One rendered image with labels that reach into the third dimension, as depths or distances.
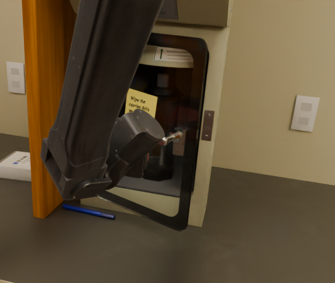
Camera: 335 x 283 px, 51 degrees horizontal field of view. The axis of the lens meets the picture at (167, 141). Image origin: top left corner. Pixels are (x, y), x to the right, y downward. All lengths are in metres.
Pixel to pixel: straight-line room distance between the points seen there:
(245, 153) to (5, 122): 0.94
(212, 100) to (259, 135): 0.49
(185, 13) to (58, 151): 0.41
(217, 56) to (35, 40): 0.37
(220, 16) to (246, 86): 0.52
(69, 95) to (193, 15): 0.42
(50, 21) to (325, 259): 0.80
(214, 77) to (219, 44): 0.07
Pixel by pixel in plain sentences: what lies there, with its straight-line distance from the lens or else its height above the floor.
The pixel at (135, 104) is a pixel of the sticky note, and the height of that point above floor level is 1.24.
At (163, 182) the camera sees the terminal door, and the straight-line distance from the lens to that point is 0.75.
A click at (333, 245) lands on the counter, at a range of 0.96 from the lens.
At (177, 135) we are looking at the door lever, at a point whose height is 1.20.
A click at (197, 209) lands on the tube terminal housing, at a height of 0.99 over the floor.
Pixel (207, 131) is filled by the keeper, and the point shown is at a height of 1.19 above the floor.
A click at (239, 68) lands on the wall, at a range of 1.20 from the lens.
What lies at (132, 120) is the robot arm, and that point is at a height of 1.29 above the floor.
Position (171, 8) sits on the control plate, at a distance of 0.72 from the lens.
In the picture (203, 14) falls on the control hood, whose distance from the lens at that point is 0.72.
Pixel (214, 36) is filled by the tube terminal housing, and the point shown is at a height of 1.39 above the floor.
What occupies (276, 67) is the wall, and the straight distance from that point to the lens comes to 1.20.
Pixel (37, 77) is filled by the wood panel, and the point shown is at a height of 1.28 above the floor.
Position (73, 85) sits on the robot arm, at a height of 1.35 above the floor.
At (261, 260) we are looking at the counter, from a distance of 0.83.
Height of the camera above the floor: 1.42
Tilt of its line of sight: 19 degrees down
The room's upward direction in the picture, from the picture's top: 5 degrees clockwise
